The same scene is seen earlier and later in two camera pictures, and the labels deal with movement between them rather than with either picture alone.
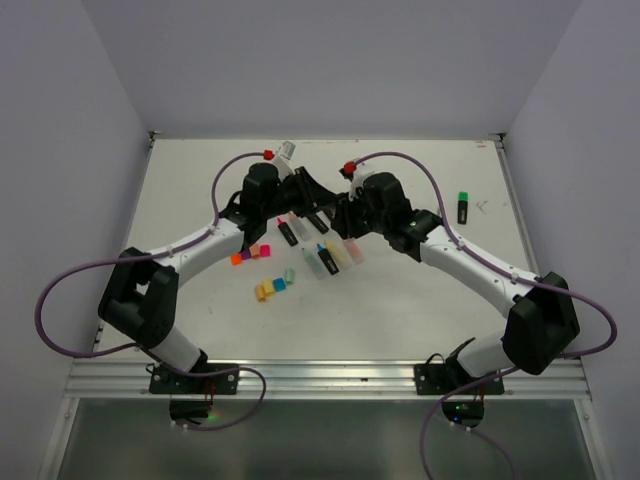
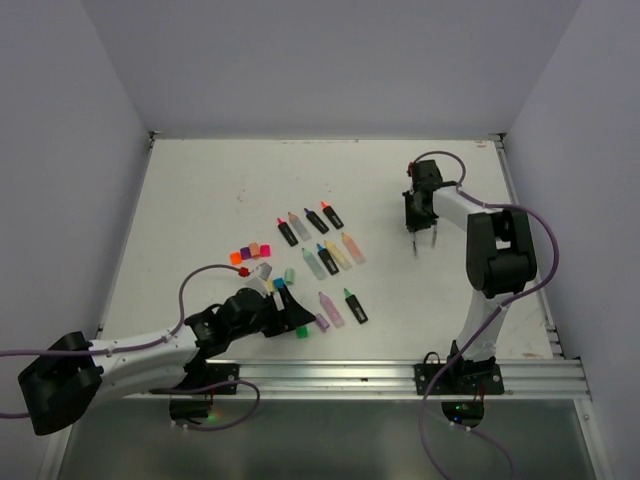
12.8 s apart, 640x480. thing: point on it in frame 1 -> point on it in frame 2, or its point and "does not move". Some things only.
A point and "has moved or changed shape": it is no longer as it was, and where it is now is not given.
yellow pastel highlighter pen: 341,260 does not move
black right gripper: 343,220 -> 412,221
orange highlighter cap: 236,259 does not move
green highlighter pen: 462,207 has moved or changed shape
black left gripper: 315,193 -> 293,315
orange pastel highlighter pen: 354,250 does not move
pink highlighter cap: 265,250 does not move
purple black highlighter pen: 317,223 does not move
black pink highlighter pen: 288,234 does not move
